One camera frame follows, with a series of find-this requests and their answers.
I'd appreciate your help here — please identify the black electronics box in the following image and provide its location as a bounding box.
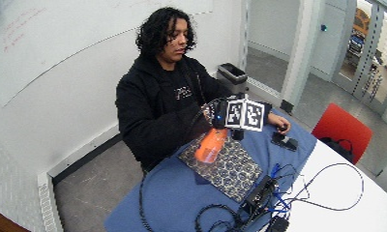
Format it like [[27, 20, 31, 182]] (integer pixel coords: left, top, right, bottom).
[[240, 175, 280, 217]]

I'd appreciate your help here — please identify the orange bottle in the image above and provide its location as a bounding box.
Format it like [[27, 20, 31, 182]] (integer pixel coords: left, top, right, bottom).
[[194, 127, 230, 164]]

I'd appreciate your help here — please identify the black bag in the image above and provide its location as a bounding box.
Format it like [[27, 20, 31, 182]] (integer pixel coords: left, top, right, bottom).
[[319, 136, 356, 163]]

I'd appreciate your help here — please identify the whiteboard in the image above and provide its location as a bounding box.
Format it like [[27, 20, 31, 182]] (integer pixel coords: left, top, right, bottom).
[[0, 0, 215, 108]]

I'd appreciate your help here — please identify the blue tablecloth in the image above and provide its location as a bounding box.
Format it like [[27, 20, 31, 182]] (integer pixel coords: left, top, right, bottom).
[[103, 107, 319, 232]]

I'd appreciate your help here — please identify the glass door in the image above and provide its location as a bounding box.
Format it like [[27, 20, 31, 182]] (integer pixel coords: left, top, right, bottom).
[[330, 0, 387, 133]]

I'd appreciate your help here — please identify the black power adapter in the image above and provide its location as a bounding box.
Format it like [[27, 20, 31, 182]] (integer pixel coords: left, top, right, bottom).
[[267, 216, 291, 232]]

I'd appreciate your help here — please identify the patterned placemat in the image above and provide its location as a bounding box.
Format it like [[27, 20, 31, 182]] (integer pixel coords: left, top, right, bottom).
[[176, 132, 264, 204]]

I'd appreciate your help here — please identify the white marker cube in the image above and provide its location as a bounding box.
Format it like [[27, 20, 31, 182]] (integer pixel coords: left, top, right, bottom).
[[223, 98, 267, 132]]

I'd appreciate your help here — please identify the black phone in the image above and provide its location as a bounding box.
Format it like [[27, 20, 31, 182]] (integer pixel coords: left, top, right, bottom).
[[270, 131, 299, 153]]

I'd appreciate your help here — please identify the the person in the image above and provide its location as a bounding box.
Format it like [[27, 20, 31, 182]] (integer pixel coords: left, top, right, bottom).
[[115, 7, 274, 171]]

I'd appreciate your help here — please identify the blue cable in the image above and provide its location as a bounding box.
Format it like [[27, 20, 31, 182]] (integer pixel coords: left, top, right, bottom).
[[268, 162, 295, 215]]

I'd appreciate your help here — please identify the red chair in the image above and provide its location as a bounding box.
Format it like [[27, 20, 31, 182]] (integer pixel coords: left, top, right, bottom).
[[311, 102, 374, 165]]

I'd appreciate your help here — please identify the thick black cable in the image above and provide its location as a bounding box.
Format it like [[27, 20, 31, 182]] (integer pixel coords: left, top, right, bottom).
[[138, 154, 191, 232]]

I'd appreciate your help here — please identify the grey trash bin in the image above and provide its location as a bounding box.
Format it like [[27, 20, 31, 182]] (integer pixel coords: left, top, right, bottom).
[[215, 62, 250, 96]]

